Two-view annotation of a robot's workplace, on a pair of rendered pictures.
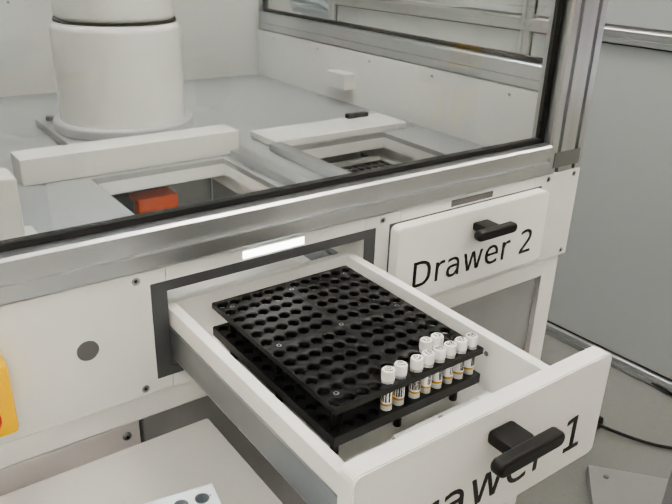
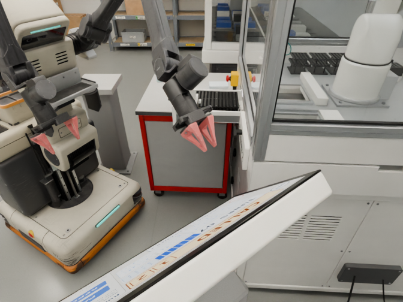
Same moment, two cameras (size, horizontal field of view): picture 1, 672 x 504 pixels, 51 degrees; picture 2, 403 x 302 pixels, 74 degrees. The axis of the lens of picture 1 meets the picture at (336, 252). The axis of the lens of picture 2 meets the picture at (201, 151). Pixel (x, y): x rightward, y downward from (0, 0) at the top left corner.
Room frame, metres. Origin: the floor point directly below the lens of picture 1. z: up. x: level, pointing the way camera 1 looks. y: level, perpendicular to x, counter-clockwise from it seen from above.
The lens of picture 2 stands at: (1.37, -1.02, 1.52)
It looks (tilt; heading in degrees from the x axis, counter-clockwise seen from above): 37 degrees down; 130
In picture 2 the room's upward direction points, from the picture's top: straight up
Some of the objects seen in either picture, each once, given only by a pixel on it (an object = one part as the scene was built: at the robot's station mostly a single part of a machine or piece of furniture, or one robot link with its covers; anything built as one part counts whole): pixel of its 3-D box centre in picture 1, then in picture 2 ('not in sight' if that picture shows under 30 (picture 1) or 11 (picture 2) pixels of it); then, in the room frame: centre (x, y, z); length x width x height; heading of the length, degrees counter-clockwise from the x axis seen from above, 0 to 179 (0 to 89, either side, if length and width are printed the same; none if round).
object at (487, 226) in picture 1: (489, 228); (237, 132); (0.88, -0.20, 0.91); 0.07 x 0.04 x 0.01; 127
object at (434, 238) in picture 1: (472, 243); (243, 138); (0.91, -0.19, 0.87); 0.29 x 0.02 x 0.11; 127
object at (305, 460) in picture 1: (335, 351); (217, 105); (0.63, 0.00, 0.86); 0.40 x 0.26 x 0.06; 37
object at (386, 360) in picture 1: (340, 351); (216, 103); (0.62, -0.01, 0.87); 0.22 x 0.18 x 0.06; 37
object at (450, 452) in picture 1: (485, 456); (177, 102); (0.46, -0.13, 0.87); 0.29 x 0.02 x 0.11; 127
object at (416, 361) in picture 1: (415, 378); not in sight; (0.55, -0.08, 0.89); 0.01 x 0.01 x 0.05
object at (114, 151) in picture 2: not in sight; (108, 126); (-0.37, -0.11, 0.38); 0.30 x 0.30 x 0.76; 40
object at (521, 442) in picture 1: (516, 442); not in sight; (0.44, -0.14, 0.91); 0.07 x 0.04 x 0.01; 127
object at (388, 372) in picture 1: (387, 390); not in sight; (0.53, -0.05, 0.89); 0.01 x 0.01 x 0.05
